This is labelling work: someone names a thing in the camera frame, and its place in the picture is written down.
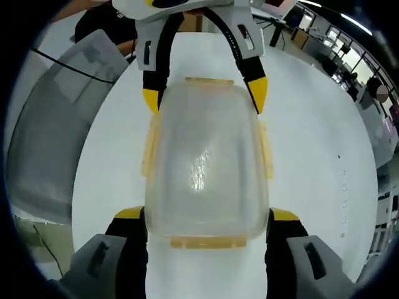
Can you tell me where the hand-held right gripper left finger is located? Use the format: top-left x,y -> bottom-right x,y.
60,205 -> 149,299

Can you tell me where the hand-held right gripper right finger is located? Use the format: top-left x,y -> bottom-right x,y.
264,207 -> 357,299

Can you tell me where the clear plastic buckle container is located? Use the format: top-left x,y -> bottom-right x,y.
140,77 -> 276,251

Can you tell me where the black tripod stand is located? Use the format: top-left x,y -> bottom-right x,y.
269,16 -> 289,48

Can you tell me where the person's dark clothing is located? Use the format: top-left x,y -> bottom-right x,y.
74,2 -> 138,56

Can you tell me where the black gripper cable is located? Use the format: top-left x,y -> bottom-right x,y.
30,46 -> 117,83

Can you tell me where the thin black cable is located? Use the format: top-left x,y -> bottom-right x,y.
31,223 -> 65,277

